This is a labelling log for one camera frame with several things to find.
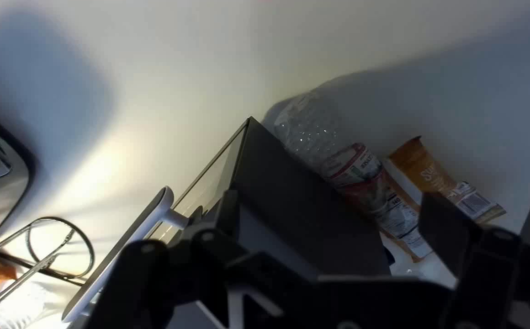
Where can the upright clear water bottle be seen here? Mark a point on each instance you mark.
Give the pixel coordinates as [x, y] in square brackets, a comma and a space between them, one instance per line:
[9, 310]

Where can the black toaster oven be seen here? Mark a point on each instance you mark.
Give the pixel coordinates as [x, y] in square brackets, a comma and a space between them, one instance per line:
[302, 206]

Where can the crumpled clear bottle red label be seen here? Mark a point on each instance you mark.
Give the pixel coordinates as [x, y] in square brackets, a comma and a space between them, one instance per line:
[344, 157]

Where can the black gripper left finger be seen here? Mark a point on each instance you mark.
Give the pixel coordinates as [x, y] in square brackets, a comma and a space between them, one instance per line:
[228, 212]

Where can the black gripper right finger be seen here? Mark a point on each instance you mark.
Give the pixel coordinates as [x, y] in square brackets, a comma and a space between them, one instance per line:
[450, 234]

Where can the orange brown packet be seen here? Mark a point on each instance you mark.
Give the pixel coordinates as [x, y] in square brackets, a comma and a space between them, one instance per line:
[426, 170]

